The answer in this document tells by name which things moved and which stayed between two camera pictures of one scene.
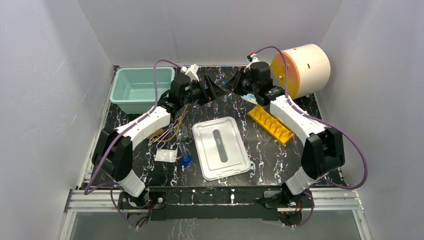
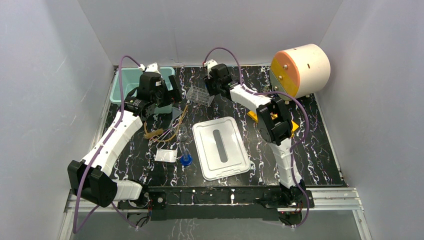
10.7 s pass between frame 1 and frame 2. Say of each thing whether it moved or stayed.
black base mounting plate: stayed
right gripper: moved
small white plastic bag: stayed
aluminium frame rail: stayed
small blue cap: stayed
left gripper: moved
